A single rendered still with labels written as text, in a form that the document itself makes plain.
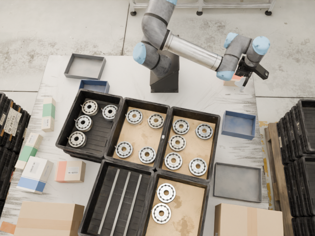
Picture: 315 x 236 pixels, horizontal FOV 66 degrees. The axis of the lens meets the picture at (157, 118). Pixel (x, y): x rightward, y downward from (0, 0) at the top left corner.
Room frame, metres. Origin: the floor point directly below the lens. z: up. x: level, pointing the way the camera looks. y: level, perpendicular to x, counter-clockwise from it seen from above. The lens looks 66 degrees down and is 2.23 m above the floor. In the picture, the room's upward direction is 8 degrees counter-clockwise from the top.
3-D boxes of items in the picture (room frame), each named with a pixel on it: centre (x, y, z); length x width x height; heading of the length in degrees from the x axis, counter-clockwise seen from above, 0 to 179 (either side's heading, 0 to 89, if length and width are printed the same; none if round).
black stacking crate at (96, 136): (0.63, 0.40, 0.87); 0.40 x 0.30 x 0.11; 159
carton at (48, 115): (0.82, 0.76, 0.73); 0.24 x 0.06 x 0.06; 0
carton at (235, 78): (0.94, -0.58, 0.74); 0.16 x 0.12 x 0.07; 164
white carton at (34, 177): (0.39, 0.80, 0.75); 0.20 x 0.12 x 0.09; 160
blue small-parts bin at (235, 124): (0.55, -0.52, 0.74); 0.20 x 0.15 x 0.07; 70
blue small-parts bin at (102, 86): (0.95, 0.44, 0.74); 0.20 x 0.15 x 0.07; 77
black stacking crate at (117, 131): (0.52, 0.12, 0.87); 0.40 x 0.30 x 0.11; 159
